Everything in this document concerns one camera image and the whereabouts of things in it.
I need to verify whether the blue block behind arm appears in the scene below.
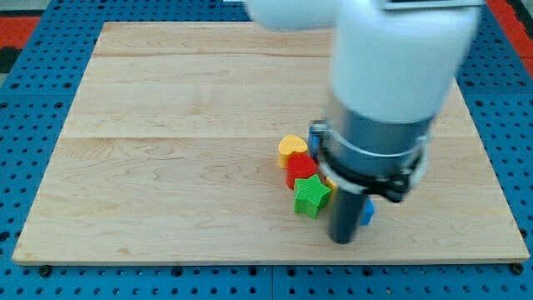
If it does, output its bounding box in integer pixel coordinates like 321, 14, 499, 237
307, 126, 321, 162

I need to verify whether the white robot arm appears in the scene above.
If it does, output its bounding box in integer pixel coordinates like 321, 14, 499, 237
245, 0, 483, 203

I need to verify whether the blue cube block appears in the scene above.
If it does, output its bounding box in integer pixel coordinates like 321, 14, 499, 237
360, 197, 375, 226

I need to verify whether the yellow heart block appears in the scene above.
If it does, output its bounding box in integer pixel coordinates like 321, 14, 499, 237
277, 134, 308, 168

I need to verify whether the red cylinder block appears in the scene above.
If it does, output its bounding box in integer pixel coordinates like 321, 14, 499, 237
286, 154, 317, 189

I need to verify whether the green star block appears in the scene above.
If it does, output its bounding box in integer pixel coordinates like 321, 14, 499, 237
293, 174, 331, 219

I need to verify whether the yellow block behind star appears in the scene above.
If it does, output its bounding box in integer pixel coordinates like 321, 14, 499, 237
325, 177, 338, 203

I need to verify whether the light wooden board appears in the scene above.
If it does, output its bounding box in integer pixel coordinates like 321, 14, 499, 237
12, 22, 530, 266

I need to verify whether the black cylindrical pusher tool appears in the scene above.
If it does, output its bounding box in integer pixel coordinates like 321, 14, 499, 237
328, 189, 369, 244

